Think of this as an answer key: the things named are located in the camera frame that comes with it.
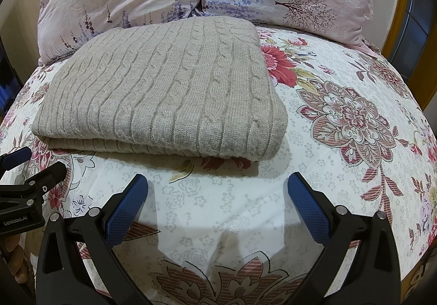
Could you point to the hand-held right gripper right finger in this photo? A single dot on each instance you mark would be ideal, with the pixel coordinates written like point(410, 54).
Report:
point(309, 209)

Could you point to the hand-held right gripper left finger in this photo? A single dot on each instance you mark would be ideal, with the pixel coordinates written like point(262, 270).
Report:
point(126, 213)

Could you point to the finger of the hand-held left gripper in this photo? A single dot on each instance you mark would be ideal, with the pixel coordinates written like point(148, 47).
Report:
point(17, 155)
point(44, 172)

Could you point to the person's left hand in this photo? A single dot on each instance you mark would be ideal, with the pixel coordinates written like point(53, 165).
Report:
point(14, 255)

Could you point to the floral bed sheet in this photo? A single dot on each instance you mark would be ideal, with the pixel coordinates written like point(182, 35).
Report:
point(341, 161)

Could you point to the yellow wooden frame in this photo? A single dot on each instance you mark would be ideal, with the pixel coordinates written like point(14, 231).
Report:
point(399, 25)

